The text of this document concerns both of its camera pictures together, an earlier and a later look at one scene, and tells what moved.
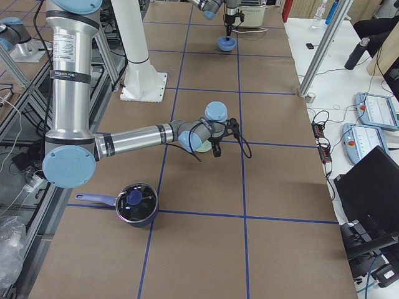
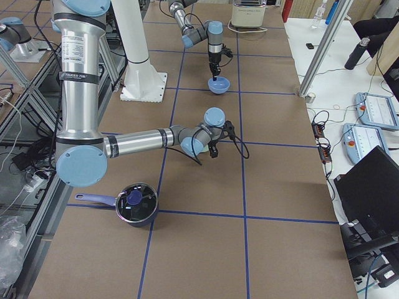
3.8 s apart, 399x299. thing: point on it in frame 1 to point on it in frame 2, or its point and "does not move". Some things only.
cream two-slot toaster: [254, 11] does not move
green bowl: [206, 146] does not move
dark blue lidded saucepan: [136, 204] does not move
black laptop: [369, 190] does not move
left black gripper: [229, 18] to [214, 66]
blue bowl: [226, 45] to [221, 85]
